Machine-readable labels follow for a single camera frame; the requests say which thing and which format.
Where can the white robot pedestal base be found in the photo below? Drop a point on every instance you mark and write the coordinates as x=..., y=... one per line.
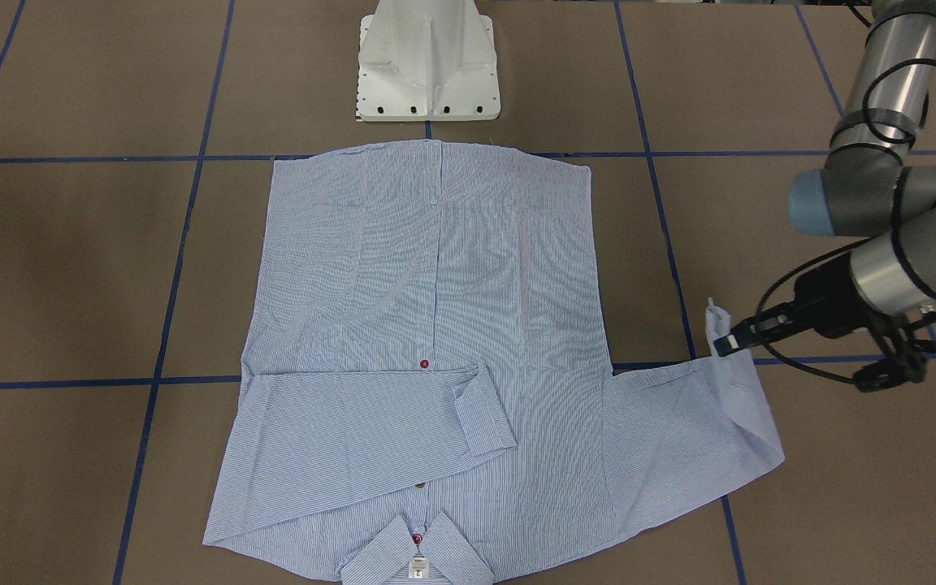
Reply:
x=427, y=61

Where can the light blue striped shirt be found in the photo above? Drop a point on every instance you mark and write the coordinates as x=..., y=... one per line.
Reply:
x=426, y=387

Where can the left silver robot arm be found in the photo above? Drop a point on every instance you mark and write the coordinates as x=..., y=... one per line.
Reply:
x=866, y=190

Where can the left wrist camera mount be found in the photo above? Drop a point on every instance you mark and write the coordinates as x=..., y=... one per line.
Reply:
x=904, y=354

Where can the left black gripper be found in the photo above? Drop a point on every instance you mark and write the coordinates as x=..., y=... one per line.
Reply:
x=822, y=301

